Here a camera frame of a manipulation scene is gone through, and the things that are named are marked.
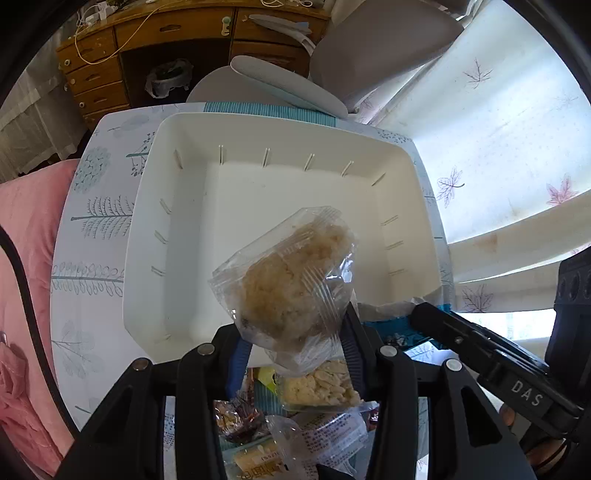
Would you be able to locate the rice cracker clear pack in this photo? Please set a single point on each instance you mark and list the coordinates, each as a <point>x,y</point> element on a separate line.
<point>288,290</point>

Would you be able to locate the yellow cheese cake pack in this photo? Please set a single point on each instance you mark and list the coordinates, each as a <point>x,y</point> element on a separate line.
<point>260,461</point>

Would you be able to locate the white plastic storage bin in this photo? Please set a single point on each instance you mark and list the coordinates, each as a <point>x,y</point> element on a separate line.
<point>218,183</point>

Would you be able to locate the wooden desk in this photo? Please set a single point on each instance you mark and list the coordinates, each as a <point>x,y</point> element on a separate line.
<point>106,65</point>

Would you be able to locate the floral curtain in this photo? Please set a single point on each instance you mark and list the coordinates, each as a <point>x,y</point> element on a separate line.
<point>503,129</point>

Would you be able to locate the patterned tablecloth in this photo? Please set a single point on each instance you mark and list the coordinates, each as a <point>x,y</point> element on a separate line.
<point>90,346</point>

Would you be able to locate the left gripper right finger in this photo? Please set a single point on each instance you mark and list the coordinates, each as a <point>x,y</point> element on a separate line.
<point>467,437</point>

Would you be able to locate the trash bin under desk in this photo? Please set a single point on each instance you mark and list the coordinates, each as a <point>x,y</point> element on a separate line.
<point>162,80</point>

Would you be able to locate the lace covered piano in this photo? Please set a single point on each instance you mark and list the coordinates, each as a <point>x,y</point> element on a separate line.
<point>39,118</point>

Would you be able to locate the date walnut clear pack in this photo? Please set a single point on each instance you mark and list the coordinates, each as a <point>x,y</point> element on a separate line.
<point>239,421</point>

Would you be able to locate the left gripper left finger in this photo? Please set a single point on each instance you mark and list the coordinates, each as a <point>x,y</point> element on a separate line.
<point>123,438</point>

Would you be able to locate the grey office chair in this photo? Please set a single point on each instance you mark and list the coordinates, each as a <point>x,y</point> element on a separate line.
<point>379,41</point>

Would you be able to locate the clear printed pastry pack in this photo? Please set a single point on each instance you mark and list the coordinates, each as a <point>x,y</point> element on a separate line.
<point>311,438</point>

